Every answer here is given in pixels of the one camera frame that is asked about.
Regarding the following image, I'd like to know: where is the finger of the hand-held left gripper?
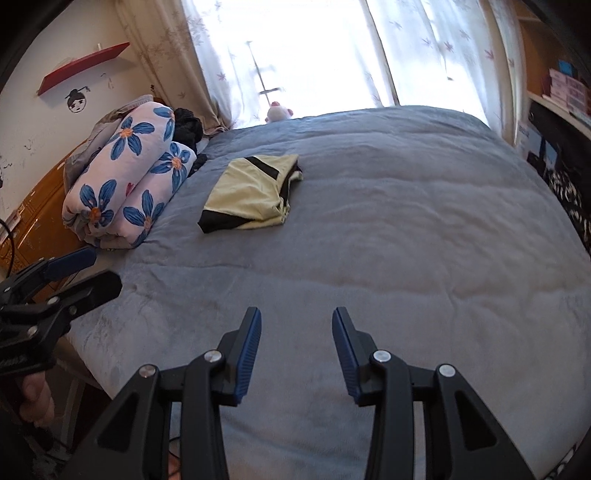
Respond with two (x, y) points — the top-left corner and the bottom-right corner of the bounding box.
(0, 248), (97, 303)
(0, 271), (123, 340)

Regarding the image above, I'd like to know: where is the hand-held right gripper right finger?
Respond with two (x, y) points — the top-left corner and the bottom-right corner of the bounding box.
(332, 307), (536, 480)

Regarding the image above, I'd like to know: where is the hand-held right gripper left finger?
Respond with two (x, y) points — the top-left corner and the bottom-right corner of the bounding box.
(74, 307), (262, 480)

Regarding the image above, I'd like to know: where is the yellow and black hooded jacket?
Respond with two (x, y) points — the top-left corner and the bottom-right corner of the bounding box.
(198, 154), (304, 234)

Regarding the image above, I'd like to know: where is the person's left hand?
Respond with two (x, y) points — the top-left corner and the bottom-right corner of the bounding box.
(17, 371), (56, 425)

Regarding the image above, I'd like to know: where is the orange wooden headboard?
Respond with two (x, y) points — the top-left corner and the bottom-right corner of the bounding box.
(0, 143), (93, 296)

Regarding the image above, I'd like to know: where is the blue flower print quilt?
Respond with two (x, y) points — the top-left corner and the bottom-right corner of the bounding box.
(61, 102), (198, 250)

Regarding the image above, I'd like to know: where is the grey plush blanket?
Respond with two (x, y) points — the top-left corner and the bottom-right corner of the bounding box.
(65, 105), (591, 480)

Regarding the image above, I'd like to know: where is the dark clothing pile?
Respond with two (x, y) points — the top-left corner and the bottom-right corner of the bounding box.
(173, 107), (208, 174)

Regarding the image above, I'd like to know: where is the beige leaf print curtain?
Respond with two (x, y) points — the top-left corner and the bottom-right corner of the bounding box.
(115, 0), (234, 137)

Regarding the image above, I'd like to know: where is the black white patterned bed sheet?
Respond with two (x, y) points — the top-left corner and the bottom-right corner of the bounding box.
(549, 438), (583, 480)

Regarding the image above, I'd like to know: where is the pink plush toy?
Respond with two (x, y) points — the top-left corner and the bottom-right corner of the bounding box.
(266, 100), (295, 123)

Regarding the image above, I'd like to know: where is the black white patterned cloth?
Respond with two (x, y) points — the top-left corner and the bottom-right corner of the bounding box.
(545, 168), (591, 252)

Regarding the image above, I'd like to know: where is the white box with blue print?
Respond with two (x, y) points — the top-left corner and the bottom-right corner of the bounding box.
(516, 121), (539, 160)

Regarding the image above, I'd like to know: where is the black bag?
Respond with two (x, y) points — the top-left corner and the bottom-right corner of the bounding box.
(526, 102), (591, 185)

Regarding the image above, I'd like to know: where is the white sheer curtain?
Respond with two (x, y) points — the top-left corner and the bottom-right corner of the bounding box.
(182, 0), (504, 130)

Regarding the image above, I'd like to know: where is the curved wooden shelf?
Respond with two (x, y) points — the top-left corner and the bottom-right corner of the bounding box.
(515, 0), (591, 121)

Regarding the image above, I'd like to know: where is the stack of pink boxes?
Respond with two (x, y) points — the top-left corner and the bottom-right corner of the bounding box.
(540, 60), (591, 114)

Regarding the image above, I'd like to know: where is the black cable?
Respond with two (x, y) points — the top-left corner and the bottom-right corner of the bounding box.
(0, 219), (17, 278)

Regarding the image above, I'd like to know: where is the face wall sticker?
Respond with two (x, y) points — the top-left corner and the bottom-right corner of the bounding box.
(65, 85), (91, 114)

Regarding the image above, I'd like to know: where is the red wall shelf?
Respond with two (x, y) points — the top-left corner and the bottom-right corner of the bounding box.
(38, 42), (131, 97)

